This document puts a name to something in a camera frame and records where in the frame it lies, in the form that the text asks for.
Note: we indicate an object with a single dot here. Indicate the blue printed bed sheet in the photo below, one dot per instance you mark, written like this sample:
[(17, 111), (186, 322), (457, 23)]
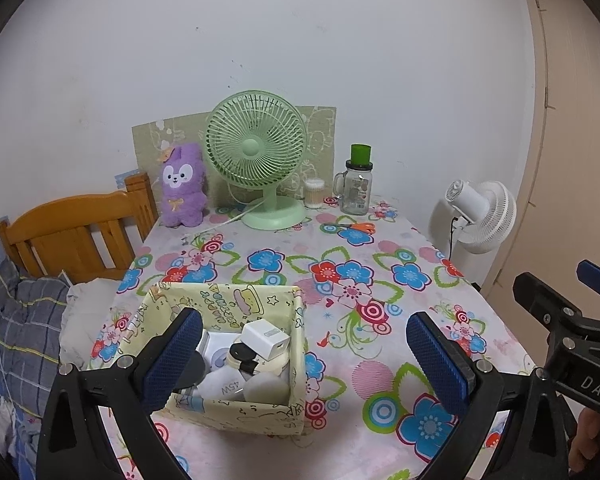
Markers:
[(0, 410)]

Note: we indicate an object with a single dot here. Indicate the purple plush toy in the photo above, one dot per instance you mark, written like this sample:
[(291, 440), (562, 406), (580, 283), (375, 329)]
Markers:
[(182, 195)]

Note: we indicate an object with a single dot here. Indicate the white floor fan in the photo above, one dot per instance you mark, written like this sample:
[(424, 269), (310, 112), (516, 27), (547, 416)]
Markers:
[(490, 215)]

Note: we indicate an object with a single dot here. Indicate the blue printed paper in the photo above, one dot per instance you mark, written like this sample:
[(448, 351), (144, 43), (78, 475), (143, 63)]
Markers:
[(125, 178)]

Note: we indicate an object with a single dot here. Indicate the glass jar with green lid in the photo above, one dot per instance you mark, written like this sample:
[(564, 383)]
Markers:
[(357, 192)]

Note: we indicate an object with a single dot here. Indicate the cotton swab jar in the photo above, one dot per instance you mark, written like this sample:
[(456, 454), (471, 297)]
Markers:
[(314, 195)]

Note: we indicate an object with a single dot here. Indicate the white charger plug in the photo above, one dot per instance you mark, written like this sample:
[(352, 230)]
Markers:
[(265, 337)]

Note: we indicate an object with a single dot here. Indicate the grey plaid pillow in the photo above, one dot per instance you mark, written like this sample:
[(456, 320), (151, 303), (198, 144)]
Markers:
[(20, 325)]

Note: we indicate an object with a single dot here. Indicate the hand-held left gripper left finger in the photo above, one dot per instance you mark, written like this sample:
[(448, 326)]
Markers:
[(172, 360)]

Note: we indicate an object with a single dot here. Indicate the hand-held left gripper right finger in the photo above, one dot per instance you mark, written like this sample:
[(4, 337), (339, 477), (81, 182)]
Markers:
[(435, 360)]

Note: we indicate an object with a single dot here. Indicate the white charger box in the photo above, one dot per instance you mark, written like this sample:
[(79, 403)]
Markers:
[(225, 385)]

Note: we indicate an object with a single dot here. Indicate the orange scissors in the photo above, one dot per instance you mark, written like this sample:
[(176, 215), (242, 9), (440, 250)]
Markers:
[(362, 227)]

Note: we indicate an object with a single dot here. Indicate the white flat box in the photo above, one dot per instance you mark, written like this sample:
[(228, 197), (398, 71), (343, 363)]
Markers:
[(217, 355)]

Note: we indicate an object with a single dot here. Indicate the yellow fabric storage box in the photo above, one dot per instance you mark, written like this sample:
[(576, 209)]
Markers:
[(220, 302)]

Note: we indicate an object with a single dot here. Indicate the wooden chair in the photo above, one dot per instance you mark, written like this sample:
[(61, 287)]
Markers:
[(65, 215)]

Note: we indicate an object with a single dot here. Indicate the beige door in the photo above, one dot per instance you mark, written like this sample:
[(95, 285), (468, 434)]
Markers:
[(580, 135)]

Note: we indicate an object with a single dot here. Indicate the green desk fan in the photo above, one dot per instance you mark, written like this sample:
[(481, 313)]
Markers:
[(250, 147)]

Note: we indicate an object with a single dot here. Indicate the person's right hand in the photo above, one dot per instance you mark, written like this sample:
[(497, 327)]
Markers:
[(592, 440)]

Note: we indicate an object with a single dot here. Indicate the white pillow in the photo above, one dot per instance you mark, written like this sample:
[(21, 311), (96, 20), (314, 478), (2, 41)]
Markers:
[(87, 310)]

